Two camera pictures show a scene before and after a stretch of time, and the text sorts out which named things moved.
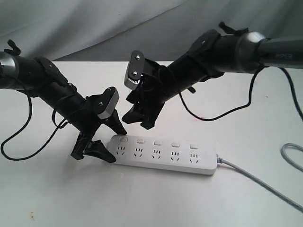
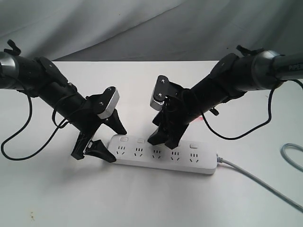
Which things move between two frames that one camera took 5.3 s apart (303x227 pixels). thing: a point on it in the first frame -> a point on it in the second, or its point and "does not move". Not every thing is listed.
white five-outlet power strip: (189, 156) does not move
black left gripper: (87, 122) does not move
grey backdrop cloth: (111, 30) does not move
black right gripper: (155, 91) -> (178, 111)
